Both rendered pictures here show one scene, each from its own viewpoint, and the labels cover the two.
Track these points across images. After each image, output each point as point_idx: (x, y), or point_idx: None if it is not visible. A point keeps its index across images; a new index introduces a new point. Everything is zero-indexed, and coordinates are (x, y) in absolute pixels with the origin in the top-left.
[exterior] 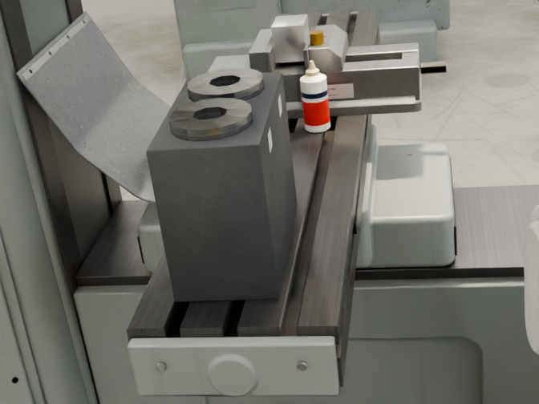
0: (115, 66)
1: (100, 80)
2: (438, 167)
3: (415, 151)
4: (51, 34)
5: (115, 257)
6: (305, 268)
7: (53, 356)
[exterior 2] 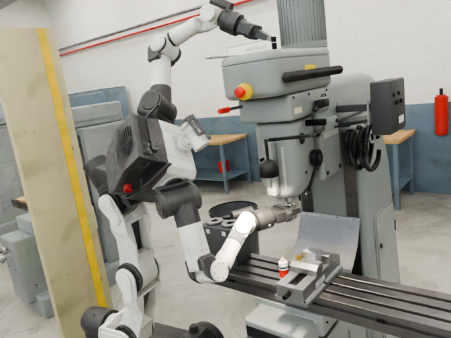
0: (351, 239)
1: (335, 235)
2: (280, 327)
3: (299, 327)
4: (331, 213)
5: None
6: None
7: None
